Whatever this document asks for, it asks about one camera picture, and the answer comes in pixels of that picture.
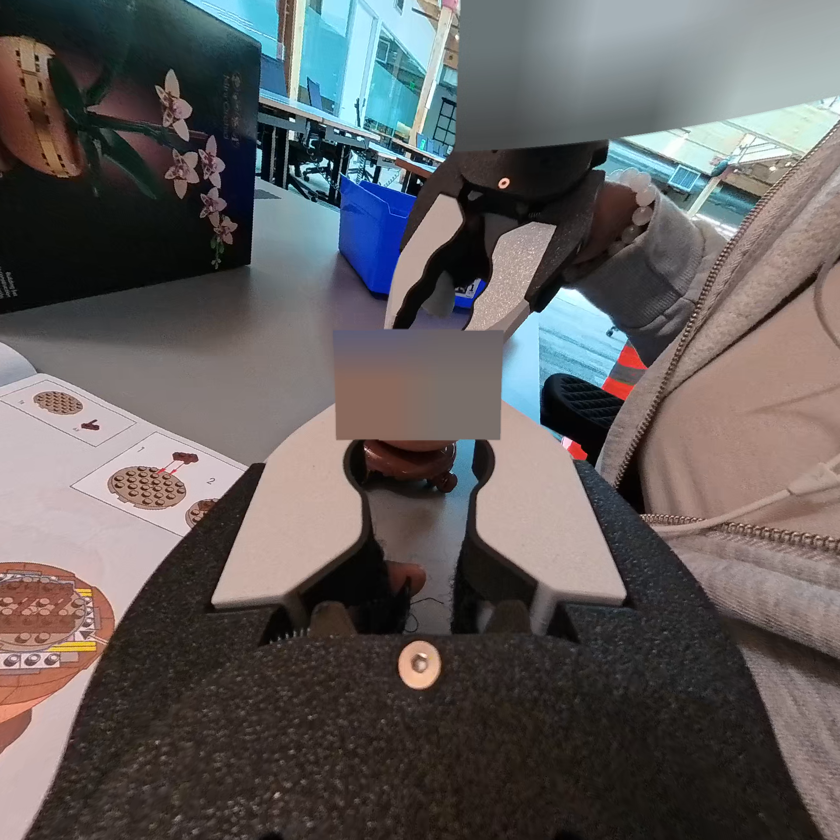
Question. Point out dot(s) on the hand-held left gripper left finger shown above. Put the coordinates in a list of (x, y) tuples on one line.
[(289, 525)]

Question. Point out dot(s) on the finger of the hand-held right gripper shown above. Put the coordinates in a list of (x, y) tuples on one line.
[(523, 269), (427, 263)]

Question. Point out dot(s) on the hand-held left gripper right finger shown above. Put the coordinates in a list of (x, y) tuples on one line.
[(545, 525)]

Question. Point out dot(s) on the blue plastic bin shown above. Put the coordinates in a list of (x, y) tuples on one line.
[(374, 236)]

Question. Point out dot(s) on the brick pot model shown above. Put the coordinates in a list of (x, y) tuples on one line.
[(410, 462)]

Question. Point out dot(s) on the person's right hand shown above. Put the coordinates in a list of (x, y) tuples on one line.
[(614, 217)]

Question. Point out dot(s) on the black mesh chair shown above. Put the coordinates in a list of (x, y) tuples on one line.
[(584, 400)]

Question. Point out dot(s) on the background office desks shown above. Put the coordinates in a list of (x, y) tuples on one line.
[(341, 138)]

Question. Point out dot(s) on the white instruction booklet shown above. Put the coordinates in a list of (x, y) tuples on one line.
[(79, 551)]

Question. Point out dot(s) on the black flower print box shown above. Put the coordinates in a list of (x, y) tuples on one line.
[(105, 158)]

